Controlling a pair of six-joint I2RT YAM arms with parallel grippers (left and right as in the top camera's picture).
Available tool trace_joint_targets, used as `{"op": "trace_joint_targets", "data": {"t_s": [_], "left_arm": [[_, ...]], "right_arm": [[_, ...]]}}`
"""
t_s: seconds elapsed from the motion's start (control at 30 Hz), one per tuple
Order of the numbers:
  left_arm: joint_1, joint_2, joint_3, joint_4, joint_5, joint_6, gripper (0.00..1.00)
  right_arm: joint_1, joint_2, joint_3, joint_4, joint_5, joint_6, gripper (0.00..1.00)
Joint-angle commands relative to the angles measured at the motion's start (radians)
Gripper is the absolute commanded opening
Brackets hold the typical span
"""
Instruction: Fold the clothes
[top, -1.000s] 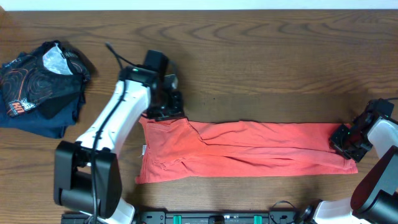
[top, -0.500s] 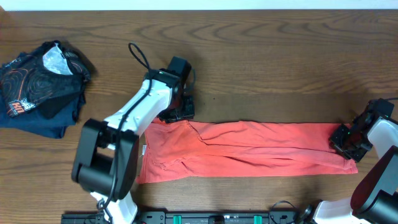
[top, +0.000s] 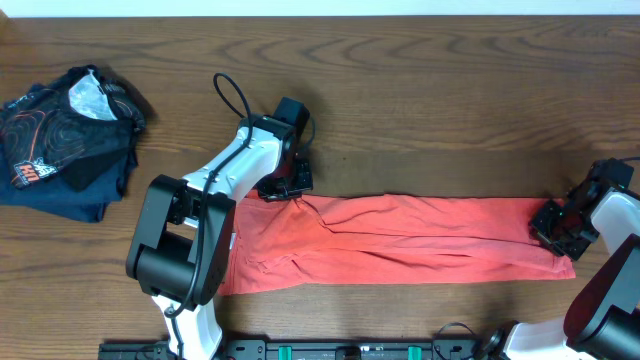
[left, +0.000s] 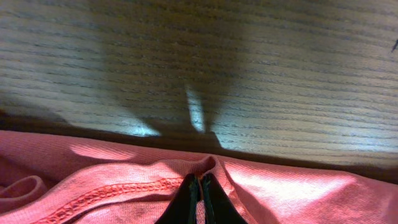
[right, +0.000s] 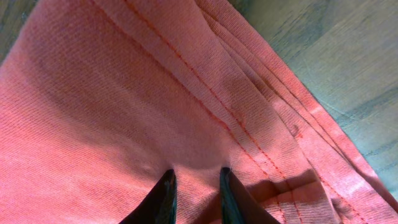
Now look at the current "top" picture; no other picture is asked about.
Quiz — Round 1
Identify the navy blue folded garment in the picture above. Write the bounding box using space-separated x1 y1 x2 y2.
1 151 138 223

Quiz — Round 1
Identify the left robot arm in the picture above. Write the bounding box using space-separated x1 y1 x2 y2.
125 97 313 359

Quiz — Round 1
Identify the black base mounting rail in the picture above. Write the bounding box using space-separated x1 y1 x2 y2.
97 338 495 360

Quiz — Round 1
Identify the red printed t-shirt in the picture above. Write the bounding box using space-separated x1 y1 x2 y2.
218 194 576 295

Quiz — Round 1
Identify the black patterned folded garment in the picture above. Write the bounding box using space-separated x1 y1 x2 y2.
1 65 146 191

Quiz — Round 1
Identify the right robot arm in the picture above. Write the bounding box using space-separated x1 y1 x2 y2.
476 158 639 360

